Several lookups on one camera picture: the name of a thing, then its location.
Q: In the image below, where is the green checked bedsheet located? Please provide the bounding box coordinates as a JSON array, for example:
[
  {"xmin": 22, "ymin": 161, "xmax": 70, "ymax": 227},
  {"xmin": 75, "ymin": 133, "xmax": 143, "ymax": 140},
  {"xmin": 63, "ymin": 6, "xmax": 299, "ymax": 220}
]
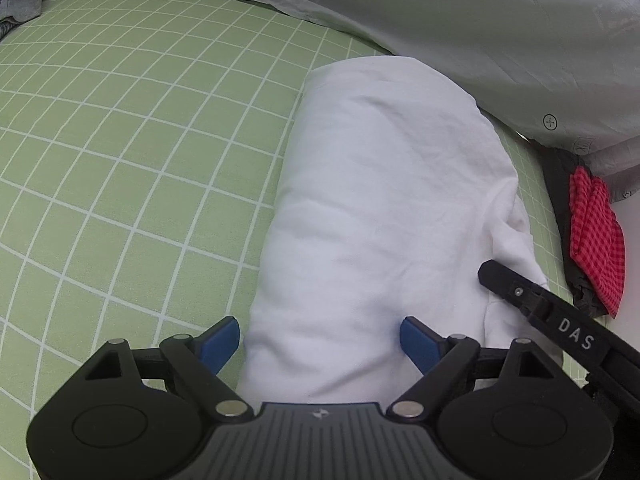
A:
[{"xmin": 0, "ymin": 0, "xmax": 591, "ymax": 480}]

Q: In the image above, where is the white garment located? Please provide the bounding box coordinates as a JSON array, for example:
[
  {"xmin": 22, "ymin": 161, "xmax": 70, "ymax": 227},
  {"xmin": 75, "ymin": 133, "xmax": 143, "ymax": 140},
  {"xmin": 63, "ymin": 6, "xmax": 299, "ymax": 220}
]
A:
[{"xmin": 235, "ymin": 56, "xmax": 565, "ymax": 404}]

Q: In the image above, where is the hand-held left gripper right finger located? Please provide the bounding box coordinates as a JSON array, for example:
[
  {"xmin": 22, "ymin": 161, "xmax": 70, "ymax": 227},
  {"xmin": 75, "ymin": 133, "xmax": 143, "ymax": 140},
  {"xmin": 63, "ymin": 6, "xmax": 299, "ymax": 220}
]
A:
[{"xmin": 387, "ymin": 315, "xmax": 557, "ymax": 419}]

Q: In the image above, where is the grey printed quilt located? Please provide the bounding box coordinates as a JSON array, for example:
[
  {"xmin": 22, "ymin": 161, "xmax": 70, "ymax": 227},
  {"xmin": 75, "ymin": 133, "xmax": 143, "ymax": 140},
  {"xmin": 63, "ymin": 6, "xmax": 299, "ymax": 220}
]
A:
[{"xmin": 30, "ymin": 0, "xmax": 640, "ymax": 201}]

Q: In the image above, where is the black cloth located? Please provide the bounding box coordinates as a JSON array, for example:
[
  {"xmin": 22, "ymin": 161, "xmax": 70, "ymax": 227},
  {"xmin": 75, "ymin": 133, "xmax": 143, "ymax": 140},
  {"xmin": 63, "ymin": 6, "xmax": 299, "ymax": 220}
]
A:
[{"xmin": 541, "ymin": 147, "xmax": 612, "ymax": 318}]

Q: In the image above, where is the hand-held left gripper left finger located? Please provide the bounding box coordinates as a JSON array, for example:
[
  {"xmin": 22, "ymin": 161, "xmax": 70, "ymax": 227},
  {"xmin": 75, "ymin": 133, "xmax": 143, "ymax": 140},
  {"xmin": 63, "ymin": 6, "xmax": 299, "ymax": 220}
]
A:
[{"xmin": 85, "ymin": 315, "xmax": 253, "ymax": 419}]

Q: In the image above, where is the grey garment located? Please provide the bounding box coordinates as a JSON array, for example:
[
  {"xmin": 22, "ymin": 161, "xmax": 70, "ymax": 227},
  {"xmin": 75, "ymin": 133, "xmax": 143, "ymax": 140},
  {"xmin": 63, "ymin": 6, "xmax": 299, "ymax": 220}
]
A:
[{"xmin": 0, "ymin": 0, "xmax": 51, "ymax": 26}]

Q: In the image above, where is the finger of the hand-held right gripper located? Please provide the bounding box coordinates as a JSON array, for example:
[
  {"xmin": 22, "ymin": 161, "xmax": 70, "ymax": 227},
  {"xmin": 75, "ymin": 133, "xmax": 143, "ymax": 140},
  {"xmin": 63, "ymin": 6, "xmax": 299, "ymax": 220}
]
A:
[{"xmin": 477, "ymin": 259, "xmax": 548, "ymax": 323}]

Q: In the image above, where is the red checked cloth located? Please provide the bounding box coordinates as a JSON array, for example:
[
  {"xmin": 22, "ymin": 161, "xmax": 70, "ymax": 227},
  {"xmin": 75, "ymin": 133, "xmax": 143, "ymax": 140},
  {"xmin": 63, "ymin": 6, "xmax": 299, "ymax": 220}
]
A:
[{"xmin": 569, "ymin": 166, "xmax": 627, "ymax": 319}]

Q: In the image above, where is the plaid shirt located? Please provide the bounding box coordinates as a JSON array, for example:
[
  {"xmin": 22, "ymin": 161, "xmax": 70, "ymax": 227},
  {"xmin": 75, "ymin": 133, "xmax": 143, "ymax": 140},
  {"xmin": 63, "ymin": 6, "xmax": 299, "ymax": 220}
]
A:
[{"xmin": 0, "ymin": 0, "xmax": 57, "ymax": 41}]

